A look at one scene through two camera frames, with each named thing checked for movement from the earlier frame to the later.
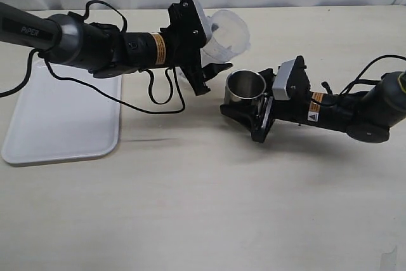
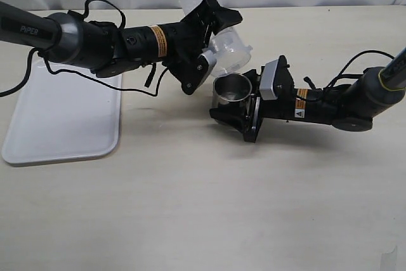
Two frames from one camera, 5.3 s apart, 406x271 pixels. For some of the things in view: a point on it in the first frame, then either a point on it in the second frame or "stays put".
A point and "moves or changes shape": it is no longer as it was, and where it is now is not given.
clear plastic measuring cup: x=228 y=35 moves or changes shape
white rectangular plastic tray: x=57 y=119 stays put
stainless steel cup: x=245 y=87 moves or changes shape
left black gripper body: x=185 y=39 to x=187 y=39
